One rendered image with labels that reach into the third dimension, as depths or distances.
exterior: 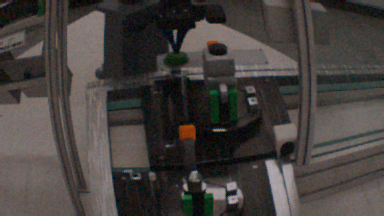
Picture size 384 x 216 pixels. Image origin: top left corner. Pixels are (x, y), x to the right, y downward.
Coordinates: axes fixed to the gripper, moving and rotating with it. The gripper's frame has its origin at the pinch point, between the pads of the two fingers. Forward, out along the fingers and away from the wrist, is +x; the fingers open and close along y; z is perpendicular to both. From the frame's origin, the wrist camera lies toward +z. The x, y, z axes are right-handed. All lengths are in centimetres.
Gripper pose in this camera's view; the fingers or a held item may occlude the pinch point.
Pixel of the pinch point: (175, 37)
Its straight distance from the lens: 141.7
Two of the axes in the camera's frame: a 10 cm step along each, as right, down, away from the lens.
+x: 0.4, 8.5, 5.3
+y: 9.9, -0.9, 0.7
